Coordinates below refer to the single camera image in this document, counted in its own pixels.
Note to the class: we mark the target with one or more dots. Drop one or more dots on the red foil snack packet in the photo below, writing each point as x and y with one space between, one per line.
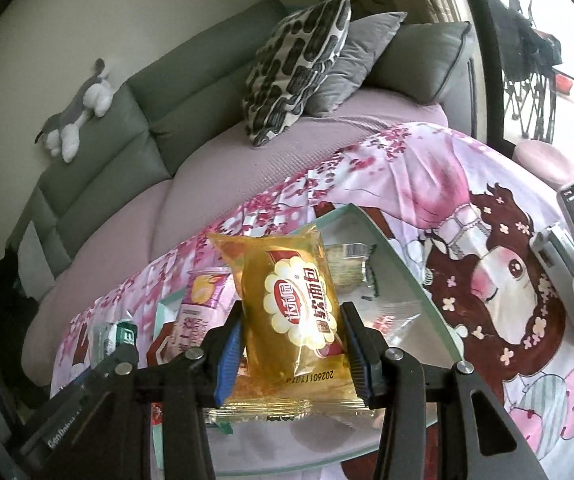
158 415

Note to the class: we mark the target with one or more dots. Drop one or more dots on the black white patterned pillow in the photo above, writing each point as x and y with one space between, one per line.
292 70

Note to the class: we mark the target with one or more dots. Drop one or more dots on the yellow bread packet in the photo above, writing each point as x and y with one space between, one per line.
287 320

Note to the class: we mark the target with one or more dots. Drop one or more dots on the silver handheld device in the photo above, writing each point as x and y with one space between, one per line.
557 270

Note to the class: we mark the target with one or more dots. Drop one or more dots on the dark clothing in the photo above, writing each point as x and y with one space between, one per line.
9 320

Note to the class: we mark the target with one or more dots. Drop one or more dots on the white grey snack packet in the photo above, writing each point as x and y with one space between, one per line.
349 262

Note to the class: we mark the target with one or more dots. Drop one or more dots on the red flower pot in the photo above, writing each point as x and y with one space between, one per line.
564 84

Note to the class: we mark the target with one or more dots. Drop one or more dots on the pink snack packet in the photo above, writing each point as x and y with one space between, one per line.
202 305

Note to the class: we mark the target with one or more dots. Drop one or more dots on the grey white plush toy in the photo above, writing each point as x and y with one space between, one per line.
82 110

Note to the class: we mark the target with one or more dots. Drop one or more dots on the grey sofa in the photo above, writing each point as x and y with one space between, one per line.
192 90

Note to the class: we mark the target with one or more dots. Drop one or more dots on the black door frame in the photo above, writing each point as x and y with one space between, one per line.
484 60

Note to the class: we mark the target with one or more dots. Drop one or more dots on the small teal packet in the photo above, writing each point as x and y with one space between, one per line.
112 345

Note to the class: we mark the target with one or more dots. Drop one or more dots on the pale cushion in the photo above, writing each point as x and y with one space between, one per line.
34 255

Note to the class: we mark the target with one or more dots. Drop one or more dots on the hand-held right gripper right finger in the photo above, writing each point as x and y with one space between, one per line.
362 360

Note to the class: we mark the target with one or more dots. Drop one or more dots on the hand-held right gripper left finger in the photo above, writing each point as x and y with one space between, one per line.
229 360

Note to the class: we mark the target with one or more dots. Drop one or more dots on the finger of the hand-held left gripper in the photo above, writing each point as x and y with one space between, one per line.
84 379

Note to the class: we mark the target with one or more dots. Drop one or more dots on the black folding chairs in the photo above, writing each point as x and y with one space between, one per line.
527 50

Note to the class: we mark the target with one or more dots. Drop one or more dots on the pink round stool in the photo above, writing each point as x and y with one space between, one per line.
542 160

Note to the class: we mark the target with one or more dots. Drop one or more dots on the clear bun packet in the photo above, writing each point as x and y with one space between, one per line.
392 322

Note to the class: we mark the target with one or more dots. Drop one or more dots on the dark red striped packet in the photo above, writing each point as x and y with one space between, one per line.
162 350

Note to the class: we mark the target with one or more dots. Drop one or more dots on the pink printed blanket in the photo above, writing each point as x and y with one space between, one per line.
467 170

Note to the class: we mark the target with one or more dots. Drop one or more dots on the lilac sofa cover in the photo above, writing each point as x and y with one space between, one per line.
192 195

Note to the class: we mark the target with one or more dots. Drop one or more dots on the grey pillow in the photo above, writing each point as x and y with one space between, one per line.
362 60

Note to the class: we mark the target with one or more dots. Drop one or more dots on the green biscuit packet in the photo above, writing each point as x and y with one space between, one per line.
224 428

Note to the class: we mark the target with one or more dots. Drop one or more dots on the teal cardboard box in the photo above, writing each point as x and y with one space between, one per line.
317 447

